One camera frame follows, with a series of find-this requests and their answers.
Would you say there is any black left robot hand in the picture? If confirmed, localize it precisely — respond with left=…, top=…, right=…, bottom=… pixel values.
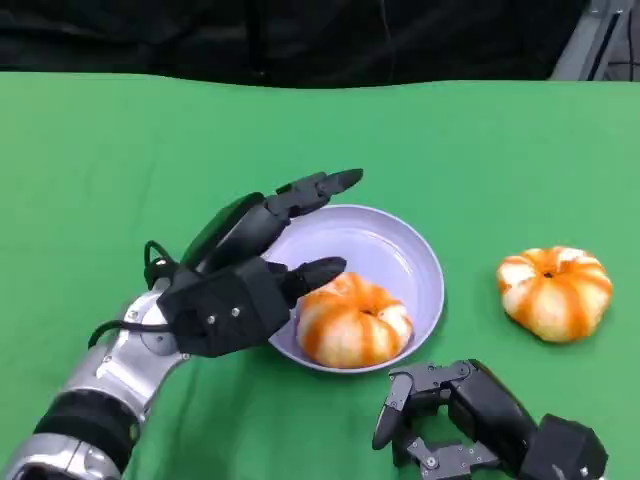
left=179, top=168, right=365, bottom=306

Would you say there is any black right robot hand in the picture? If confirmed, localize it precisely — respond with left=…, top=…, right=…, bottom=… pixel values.
left=372, top=358, right=544, bottom=480

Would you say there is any orange and white bread roll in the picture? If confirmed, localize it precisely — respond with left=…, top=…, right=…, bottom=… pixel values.
left=496, top=246, right=614, bottom=344
left=297, top=272, right=415, bottom=370

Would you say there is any green table cloth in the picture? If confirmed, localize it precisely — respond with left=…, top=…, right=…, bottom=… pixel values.
left=0, top=72, right=640, bottom=480

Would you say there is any lilac plate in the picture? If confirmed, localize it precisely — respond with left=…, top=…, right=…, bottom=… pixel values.
left=259, top=203, right=445, bottom=372

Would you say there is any black backdrop cloth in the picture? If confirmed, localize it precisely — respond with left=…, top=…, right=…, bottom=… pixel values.
left=0, top=0, right=591, bottom=91

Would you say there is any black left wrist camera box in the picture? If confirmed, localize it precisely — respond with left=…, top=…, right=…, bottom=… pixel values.
left=157, top=257, right=291, bottom=359

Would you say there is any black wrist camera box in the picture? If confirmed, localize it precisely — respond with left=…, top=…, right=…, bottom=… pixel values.
left=519, top=413, right=610, bottom=480
left=157, top=257, right=291, bottom=359

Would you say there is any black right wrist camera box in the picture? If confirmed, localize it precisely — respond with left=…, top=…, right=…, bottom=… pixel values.
left=519, top=413, right=610, bottom=480

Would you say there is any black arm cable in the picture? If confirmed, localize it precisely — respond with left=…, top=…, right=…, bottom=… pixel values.
left=143, top=240, right=184, bottom=291
left=88, top=319, right=174, bottom=350

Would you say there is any thin hanging cable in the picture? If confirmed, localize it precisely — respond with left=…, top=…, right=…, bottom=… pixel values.
left=378, top=0, right=394, bottom=51

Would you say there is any grey metal frame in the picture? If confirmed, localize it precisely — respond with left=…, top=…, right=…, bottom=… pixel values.
left=549, top=0, right=640, bottom=82

